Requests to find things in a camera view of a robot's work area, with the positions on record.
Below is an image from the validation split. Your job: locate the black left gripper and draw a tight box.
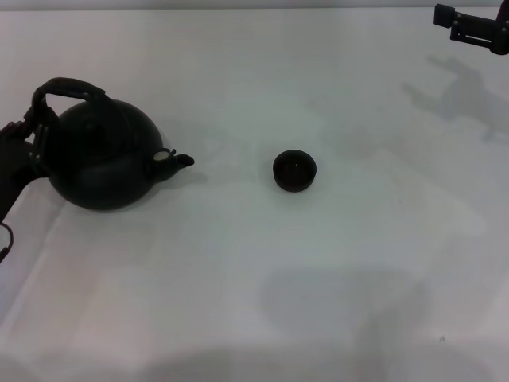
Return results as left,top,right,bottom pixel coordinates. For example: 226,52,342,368
0,101,53,224

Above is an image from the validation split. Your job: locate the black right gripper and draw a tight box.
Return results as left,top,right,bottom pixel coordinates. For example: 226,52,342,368
433,0,509,57

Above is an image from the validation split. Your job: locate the black round teapot with handle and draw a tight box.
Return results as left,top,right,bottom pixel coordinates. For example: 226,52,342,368
30,76,196,212

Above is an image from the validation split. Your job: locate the small dark brown teacup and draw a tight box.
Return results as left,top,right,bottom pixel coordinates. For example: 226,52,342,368
272,149,318,193

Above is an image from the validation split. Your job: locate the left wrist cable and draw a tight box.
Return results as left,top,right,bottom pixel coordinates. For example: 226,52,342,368
0,221,15,264

